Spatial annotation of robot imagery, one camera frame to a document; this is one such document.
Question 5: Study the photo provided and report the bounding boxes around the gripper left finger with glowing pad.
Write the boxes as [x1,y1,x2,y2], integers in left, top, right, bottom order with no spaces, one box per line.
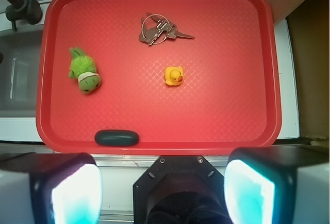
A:
[1,152,103,223]

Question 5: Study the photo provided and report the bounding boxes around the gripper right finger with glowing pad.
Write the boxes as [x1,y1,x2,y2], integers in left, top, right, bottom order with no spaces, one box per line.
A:
[224,146,329,223]

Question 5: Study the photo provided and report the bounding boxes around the dark oval case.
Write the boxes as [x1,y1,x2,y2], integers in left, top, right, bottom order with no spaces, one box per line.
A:
[94,130,140,147]

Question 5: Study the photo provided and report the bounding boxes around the dark metal faucet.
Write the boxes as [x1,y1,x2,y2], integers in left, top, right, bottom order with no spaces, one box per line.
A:
[5,0,43,31]

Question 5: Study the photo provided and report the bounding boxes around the red plastic tray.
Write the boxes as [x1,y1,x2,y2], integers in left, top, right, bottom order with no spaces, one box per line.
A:
[36,0,282,155]

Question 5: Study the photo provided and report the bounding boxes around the silver keys on ring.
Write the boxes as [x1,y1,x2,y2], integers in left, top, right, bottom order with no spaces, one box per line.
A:
[139,12,195,46]

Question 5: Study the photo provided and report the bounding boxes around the green plush turtle toy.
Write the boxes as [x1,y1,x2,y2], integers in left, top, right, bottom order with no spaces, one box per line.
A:
[68,47,102,94]

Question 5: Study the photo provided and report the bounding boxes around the yellow rubber duck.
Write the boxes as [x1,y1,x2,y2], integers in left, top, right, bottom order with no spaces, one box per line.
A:
[164,66,184,86]

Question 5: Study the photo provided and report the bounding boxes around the stainless steel sink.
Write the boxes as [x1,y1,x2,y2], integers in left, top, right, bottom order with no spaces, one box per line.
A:
[1,25,43,118]

